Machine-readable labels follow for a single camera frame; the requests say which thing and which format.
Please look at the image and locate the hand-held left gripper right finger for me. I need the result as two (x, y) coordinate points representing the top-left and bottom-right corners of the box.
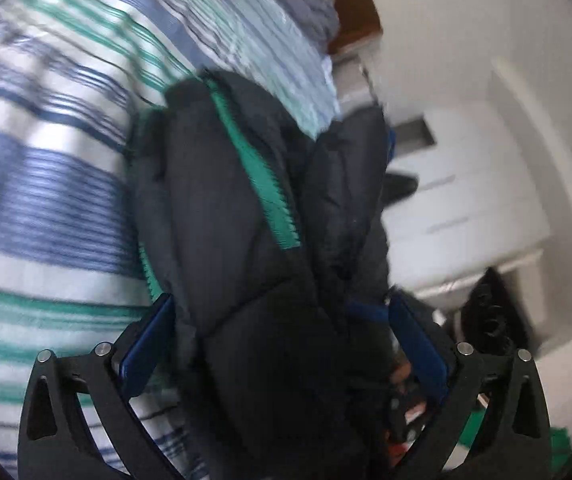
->
(388, 290), (553, 480)

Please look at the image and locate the blue duvet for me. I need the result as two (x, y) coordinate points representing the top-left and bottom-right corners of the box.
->
(253, 0), (342, 53)

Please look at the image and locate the striped bed sheet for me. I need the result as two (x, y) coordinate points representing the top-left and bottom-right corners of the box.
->
(0, 0), (339, 480)

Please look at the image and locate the white desk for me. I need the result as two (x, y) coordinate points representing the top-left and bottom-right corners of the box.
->
(336, 52), (553, 303)

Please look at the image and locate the wooden headboard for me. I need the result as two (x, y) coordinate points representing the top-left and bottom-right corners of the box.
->
(326, 0), (384, 56)

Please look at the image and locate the black puffer jacket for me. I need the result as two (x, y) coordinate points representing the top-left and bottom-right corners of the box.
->
(128, 69), (419, 480)

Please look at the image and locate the green cloth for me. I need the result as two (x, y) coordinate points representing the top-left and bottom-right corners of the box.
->
(458, 410), (572, 467)

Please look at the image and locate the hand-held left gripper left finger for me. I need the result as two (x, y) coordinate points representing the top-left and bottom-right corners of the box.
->
(17, 292), (187, 480)

